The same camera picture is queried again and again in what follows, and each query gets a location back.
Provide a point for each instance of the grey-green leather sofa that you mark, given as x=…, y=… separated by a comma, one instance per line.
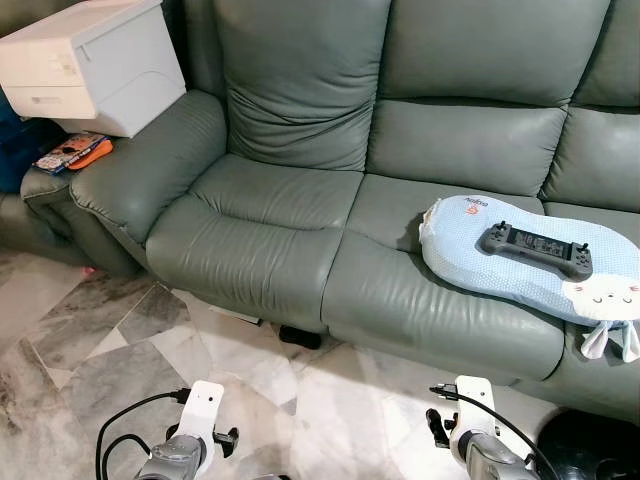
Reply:
x=300, y=230

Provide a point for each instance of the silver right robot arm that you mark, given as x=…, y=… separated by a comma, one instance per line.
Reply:
x=495, y=460

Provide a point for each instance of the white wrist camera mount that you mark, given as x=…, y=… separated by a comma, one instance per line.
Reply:
x=476, y=405
x=206, y=410

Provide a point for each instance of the light blue sheep pillow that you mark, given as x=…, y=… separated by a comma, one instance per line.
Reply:
x=470, y=255

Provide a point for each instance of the colourful picture book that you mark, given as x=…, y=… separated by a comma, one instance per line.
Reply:
x=62, y=153

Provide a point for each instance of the dark blue bag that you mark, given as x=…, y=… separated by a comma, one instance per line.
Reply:
x=20, y=145

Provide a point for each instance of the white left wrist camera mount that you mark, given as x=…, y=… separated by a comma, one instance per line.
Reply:
x=206, y=410

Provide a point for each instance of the grey handheld game controller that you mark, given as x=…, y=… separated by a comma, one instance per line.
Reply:
x=535, y=245

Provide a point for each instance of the small pink floor scrap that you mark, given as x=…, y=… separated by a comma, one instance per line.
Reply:
x=87, y=271

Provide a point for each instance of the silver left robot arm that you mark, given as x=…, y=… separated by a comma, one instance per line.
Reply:
x=170, y=458

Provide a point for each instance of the black sofa foot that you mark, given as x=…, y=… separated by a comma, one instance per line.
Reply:
x=300, y=337

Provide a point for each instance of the white printer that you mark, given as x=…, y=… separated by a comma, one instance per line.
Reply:
x=90, y=60

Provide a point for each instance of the black round glossy object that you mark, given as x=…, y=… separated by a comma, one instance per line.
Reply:
x=590, y=450

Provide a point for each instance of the orange flat item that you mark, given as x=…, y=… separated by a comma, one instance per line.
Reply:
x=95, y=153

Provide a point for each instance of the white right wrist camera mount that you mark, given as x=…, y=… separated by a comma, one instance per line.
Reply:
x=476, y=405

